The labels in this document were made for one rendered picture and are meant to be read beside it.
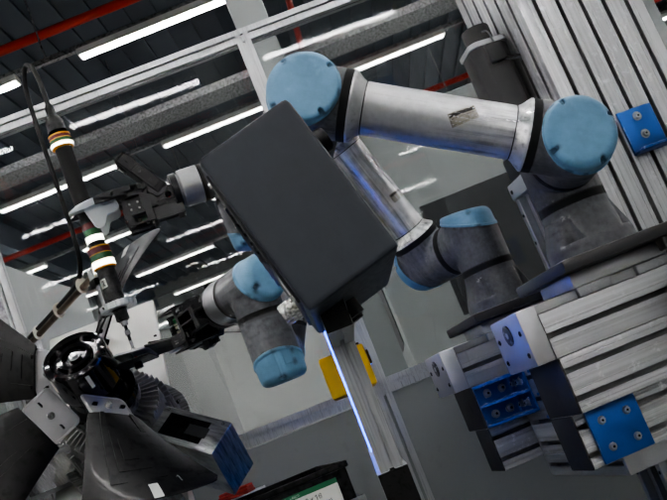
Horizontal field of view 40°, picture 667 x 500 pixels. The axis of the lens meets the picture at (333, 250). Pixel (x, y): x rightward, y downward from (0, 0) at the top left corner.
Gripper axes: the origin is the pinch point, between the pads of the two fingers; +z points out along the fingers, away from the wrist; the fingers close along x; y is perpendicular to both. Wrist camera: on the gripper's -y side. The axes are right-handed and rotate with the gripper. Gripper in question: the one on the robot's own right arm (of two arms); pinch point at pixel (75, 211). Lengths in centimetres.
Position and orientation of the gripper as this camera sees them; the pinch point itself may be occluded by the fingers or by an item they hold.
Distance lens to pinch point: 182.3
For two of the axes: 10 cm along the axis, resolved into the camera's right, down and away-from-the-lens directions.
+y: 3.6, 9.2, -1.8
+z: -9.2, 3.2, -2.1
